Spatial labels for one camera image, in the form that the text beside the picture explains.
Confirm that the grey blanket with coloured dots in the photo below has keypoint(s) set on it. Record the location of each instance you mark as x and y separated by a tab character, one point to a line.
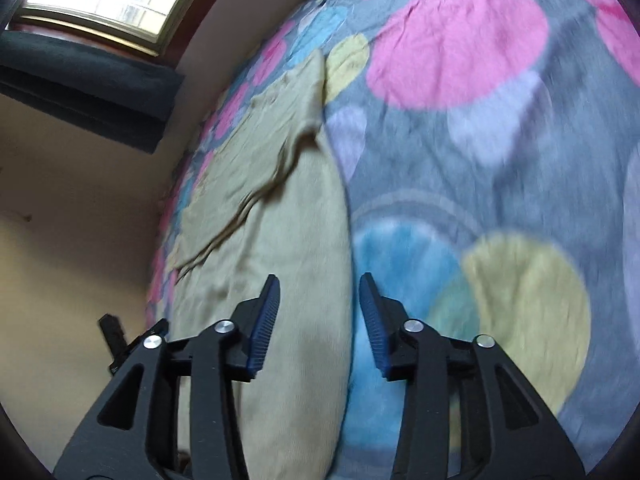
450	160

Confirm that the beige knit garment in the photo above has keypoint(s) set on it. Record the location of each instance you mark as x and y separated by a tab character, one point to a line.
280	200

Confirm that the dark blue curtain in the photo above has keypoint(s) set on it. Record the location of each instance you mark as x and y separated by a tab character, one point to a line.
85	80

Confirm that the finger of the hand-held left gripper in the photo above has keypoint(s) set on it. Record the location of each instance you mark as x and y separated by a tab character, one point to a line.
114	337

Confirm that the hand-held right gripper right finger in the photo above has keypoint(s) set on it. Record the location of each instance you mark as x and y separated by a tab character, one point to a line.
374	327

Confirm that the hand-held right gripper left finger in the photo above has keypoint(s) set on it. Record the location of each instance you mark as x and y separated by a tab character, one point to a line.
264	327

